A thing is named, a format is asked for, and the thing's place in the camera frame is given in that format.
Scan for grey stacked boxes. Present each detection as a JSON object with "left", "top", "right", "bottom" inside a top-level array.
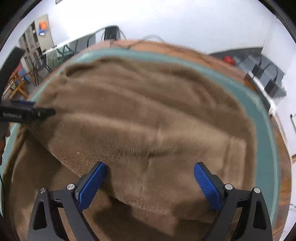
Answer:
[{"left": 237, "top": 54, "right": 287, "bottom": 98}]

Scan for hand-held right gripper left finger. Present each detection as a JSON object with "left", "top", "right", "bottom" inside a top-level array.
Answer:
[{"left": 27, "top": 161, "right": 107, "bottom": 241}]

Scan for black metal chair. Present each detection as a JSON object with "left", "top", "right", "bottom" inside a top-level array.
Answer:
[
  {"left": 102, "top": 26, "right": 123, "bottom": 43},
  {"left": 30, "top": 50, "right": 52, "bottom": 86}
]

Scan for white folding table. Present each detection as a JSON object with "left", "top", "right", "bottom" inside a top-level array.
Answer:
[{"left": 43, "top": 38, "right": 77, "bottom": 62}]

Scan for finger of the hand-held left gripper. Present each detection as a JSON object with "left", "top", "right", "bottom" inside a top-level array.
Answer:
[
  {"left": 9, "top": 100, "right": 36, "bottom": 107},
  {"left": 32, "top": 108, "right": 56, "bottom": 120}
]

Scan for green table mat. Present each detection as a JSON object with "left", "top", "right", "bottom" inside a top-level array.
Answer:
[{"left": 0, "top": 47, "right": 281, "bottom": 230}]

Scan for brown fleece garment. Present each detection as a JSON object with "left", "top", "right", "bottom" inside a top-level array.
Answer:
[{"left": 5, "top": 57, "right": 257, "bottom": 241}]

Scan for beige glass-door cabinet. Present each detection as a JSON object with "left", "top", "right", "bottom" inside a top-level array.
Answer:
[{"left": 18, "top": 13, "right": 56, "bottom": 72}]

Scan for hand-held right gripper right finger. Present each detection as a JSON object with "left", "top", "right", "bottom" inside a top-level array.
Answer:
[{"left": 194, "top": 162, "right": 273, "bottom": 241}]

